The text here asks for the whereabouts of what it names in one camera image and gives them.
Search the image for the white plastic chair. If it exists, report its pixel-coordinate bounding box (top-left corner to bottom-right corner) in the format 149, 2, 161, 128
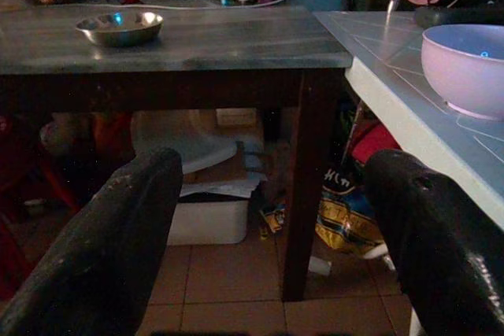
132, 109, 239, 175

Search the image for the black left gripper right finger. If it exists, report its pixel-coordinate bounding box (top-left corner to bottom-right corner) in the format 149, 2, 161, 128
364, 149, 504, 336

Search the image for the red bag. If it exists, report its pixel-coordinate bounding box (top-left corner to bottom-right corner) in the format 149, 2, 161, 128
350, 122, 402, 166

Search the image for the white plastic storage box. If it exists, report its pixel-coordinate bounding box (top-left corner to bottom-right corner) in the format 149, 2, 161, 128
167, 192, 253, 246

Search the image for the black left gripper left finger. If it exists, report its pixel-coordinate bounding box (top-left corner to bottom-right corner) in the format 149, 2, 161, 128
0, 147, 184, 336

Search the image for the yellow printed plastic bag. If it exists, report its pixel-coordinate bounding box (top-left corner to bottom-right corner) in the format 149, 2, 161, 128
314, 168, 389, 254

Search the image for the shallow stainless steel bowl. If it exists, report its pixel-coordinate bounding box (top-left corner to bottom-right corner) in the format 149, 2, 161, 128
75, 11, 165, 47

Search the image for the dark wooden table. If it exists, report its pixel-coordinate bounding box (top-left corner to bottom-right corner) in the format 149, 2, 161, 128
0, 5, 354, 304

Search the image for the white plastic table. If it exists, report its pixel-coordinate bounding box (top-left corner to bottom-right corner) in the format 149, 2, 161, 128
313, 10, 504, 336

